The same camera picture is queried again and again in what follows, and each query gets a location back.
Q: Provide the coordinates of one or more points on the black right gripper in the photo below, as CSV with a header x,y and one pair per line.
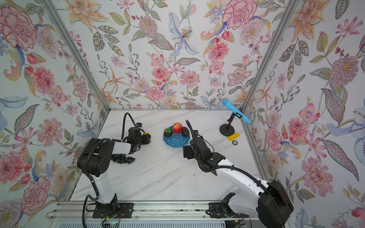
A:
x,y
188,150

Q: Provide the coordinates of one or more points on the dark brown toy avocado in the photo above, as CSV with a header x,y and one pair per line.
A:
x,y
185,132

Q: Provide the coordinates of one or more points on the red yellow toy apple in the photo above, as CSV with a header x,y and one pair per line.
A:
x,y
177,128

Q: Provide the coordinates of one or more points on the dark purple toy grape bunch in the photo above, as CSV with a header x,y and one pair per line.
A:
x,y
122,159

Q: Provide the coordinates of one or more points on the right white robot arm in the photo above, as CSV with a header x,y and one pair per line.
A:
x,y
265,200

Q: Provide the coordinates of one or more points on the blue polka dot plate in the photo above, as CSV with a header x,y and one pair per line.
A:
x,y
176,140

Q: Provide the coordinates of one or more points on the black microphone stand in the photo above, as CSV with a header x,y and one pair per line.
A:
x,y
227,129

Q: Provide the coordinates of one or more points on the yellow toy block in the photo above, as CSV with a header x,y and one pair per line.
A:
x,y
233,136

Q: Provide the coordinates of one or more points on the blue toy microphone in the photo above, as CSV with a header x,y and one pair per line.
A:
x,y
236,111

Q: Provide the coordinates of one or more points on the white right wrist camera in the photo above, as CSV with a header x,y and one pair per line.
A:
x,y
195,134

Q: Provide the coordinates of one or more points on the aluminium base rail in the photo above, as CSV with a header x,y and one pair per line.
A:
x,y
146,214

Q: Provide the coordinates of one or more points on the aluminium corner post right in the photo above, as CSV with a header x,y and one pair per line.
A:
x,y
267,59

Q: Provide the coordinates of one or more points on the aluminium corner post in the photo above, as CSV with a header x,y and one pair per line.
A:
x,y
267,59
74,51

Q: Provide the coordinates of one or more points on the aluminium corner post left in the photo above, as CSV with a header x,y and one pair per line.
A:
x,y
74,51

